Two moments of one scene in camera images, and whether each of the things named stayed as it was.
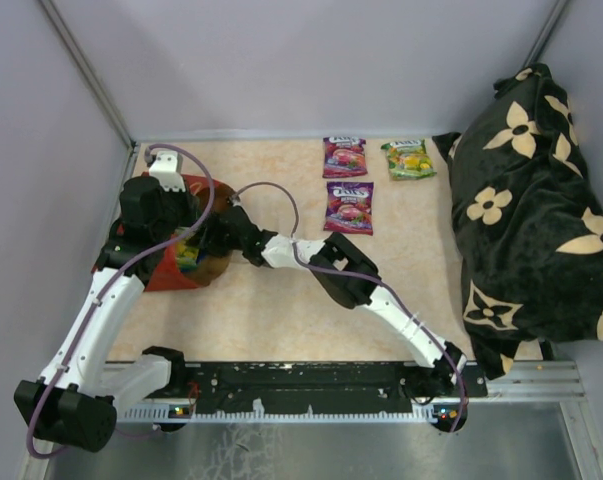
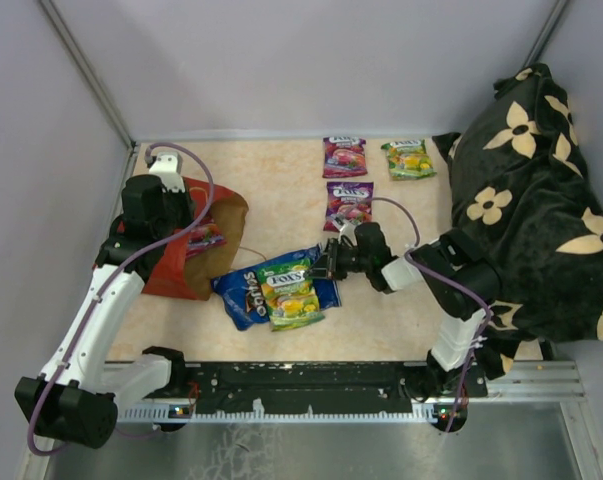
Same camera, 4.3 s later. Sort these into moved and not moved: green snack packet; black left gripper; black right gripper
Moved: black right gripper
Not moved: black left gripper; green snack packet
